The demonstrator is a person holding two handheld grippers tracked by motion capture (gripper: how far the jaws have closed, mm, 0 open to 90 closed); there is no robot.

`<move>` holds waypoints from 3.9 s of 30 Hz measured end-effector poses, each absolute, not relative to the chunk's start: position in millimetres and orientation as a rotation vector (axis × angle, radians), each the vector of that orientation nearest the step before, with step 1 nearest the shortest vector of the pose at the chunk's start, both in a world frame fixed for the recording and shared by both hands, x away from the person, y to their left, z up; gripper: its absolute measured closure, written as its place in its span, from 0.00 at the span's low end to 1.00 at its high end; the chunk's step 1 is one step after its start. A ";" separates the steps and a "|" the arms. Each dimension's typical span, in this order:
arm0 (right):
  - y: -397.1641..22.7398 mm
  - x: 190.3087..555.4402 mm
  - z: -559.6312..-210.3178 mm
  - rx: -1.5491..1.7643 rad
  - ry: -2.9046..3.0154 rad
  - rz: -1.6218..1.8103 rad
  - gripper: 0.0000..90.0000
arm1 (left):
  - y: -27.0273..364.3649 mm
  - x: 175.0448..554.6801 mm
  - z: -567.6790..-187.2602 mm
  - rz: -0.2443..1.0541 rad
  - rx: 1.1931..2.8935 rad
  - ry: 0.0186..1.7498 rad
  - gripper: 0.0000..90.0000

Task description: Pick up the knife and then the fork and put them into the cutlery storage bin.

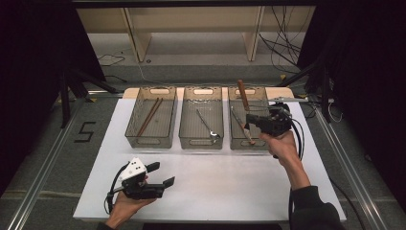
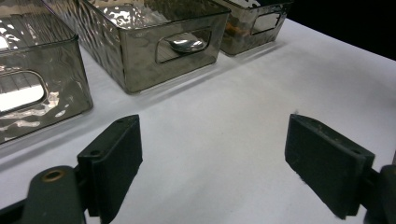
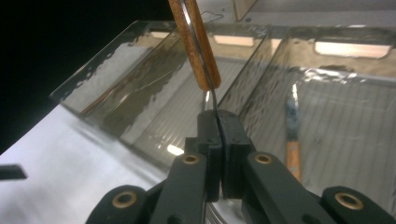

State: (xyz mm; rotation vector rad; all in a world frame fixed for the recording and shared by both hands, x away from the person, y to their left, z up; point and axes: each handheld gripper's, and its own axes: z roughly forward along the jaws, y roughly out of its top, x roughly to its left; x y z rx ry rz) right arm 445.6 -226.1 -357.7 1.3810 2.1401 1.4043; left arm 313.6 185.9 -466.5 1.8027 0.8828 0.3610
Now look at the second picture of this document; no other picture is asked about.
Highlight clear grey plastic bin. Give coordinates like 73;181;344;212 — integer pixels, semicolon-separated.
0;0;94;146
41;0;232;95
211;0;295;58

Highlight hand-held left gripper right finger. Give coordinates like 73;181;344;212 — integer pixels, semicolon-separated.
284;113;376;220

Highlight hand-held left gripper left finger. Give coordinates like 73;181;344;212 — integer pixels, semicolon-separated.
77;114;144;224

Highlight wooden handled table knife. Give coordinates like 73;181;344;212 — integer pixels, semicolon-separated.
228;21;250;38

